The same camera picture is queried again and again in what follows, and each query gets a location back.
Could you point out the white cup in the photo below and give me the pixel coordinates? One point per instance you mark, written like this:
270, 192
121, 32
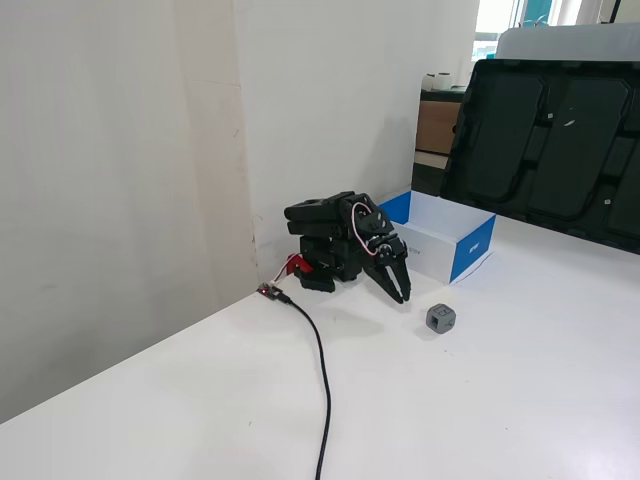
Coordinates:
444, 81
429, 81

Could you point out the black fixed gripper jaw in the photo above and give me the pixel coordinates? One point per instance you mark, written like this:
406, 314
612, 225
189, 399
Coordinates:
382, 280

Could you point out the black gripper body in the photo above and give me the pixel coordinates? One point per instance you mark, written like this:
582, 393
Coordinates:
389, 256

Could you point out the blue and white cardboard box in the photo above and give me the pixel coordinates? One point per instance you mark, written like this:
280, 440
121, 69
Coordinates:
472, 252

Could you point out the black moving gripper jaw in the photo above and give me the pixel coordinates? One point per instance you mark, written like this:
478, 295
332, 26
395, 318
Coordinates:
403, 280

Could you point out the small controller board red LED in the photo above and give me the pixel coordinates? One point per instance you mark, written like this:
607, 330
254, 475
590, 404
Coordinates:
269, 290

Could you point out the gray cube block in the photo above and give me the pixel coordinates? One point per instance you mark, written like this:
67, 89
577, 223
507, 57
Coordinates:
440, 320

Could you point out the black plastic moulded tray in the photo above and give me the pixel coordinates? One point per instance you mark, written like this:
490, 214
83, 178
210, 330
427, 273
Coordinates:
550, 150

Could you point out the brown cardboard box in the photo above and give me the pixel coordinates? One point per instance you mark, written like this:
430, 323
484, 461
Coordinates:
437, 125

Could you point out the red table clamp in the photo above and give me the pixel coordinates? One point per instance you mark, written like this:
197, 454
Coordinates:
298, 262

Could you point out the white rounded panel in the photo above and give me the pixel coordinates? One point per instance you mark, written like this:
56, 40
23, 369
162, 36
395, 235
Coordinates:
565, 42

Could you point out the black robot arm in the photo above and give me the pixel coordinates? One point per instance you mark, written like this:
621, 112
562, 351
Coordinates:
320, 235

